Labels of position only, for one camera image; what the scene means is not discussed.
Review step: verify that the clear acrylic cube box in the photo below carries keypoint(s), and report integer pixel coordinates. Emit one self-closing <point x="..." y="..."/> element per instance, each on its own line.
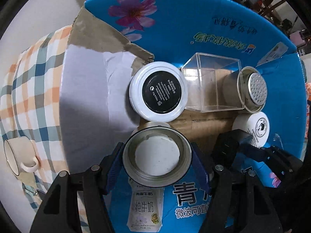
<point x="214" y="83"/>

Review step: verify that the small steel tin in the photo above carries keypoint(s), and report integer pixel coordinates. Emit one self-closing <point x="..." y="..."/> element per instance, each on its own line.
<point x="157" y="156"/>

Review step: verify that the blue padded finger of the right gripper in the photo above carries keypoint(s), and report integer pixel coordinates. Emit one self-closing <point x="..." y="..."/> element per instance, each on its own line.
<point x="254" y="153"/>
<point x="227" y="146"/>

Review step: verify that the pink suitcase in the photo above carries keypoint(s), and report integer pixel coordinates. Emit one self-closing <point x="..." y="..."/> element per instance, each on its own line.
<point x="298" y="38"/>

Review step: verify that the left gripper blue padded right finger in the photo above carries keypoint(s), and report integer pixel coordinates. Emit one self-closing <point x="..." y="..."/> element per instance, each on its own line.
<point x="203" y="168"/>

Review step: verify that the orange floral blanket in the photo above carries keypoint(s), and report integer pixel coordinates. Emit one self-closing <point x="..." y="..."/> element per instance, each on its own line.
<point x="308" y="91"/>

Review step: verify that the steel perforated strainer cup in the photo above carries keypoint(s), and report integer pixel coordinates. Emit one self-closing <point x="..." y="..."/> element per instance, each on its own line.
<point x="245" y="89"/>

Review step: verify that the white jar with black lid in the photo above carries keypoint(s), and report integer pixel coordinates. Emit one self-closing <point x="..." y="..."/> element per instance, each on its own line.
<point x="158" y="92"/>

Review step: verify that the white purifying cream jar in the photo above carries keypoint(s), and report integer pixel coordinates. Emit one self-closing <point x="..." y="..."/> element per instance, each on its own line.
<point x="256" y="124"/>

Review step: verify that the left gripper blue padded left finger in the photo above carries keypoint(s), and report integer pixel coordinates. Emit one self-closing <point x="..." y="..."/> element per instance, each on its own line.
<point x="111" y="166"/>

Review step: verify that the white enamel mug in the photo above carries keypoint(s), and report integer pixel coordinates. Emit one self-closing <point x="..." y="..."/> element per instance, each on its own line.
<point x="20" y="155"/>

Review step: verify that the blue cardboard milk box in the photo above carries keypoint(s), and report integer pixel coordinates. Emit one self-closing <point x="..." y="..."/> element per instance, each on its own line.
<point x="181" y="116"/>

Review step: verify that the folded green banknote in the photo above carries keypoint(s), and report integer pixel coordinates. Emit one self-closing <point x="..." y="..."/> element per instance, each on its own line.
<point x="29" y="190"/>

